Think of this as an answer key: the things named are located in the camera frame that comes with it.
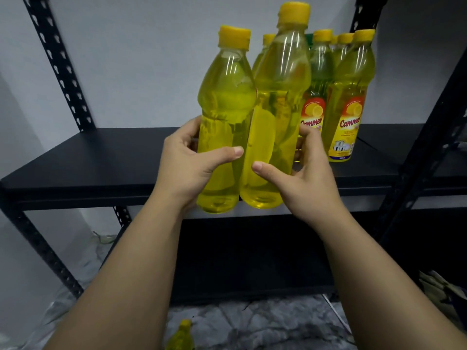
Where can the person's left hand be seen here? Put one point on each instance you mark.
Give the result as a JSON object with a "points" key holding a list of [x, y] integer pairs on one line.
{"points": [[182, 171]]}

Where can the person's right hand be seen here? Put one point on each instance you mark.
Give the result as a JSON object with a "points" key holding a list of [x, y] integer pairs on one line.
{"points": [[313, 193]]}

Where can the black metal shelving rack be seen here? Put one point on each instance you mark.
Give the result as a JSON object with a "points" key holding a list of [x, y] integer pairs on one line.
{"points": [[394, 142], [91, 160]]}

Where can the green dish soap bottle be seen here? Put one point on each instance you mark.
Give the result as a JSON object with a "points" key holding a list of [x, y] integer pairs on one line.
{"points": [[309, 40]]}

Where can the person's right forearm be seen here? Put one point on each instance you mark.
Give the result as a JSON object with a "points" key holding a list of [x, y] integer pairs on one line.
{"points": [[383, 295]]}

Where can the person's left forearm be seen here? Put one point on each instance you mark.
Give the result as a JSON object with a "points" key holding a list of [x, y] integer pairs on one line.
{"points": [[127, 287]]}

